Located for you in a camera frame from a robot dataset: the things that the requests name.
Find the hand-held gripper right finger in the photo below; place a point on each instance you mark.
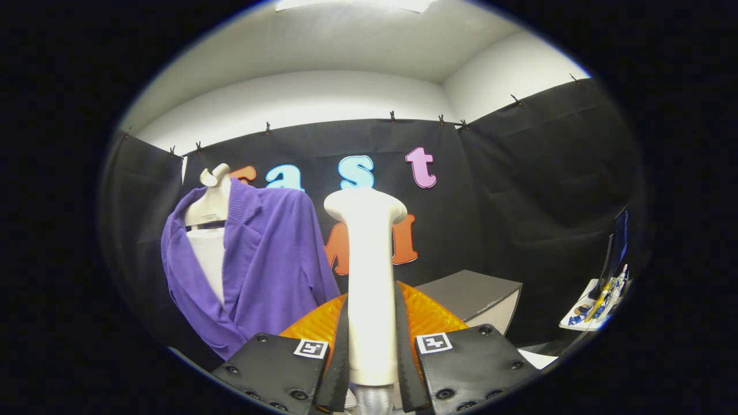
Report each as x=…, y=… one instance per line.
x=402, y=357

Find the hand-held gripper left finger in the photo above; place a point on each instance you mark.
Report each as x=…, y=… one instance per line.
x=340, y=357

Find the white garment steamer head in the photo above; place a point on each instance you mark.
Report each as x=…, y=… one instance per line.
x=369, y=288

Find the grey drawer cabinet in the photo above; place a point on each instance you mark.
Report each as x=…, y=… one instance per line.
x=473, y=294

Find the white paper sheet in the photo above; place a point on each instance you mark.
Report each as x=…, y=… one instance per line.
x=536, y=358

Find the white cluttered side table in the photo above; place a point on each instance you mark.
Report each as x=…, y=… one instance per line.
x=576, y=320

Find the black backdrop cloth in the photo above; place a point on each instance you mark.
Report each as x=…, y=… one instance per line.
x=519, y=202

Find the cream plastic hanger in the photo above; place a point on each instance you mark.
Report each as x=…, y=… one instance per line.
x=210, y=204

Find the row of black clips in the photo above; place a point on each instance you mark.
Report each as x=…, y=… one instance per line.
x=392, y=117

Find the large ceiling light panel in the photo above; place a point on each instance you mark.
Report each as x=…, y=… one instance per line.
x=357, y=4

